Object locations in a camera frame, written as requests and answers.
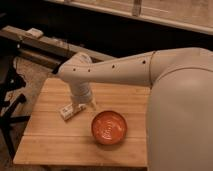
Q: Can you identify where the orange ceramic bowl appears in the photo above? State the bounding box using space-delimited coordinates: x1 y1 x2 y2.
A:
91 111 127 145

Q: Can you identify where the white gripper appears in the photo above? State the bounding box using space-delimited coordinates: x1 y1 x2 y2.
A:
69 83 97 111

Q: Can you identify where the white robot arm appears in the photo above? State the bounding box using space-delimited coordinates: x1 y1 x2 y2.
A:
58 47 213 171

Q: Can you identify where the white plastic bottle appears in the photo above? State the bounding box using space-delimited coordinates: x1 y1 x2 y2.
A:
59 104 86 121

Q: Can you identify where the small white block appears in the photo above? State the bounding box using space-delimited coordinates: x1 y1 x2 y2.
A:
26 28 43 38

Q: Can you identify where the black tripod stand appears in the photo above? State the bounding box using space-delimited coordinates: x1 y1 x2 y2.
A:
0 46 29 158

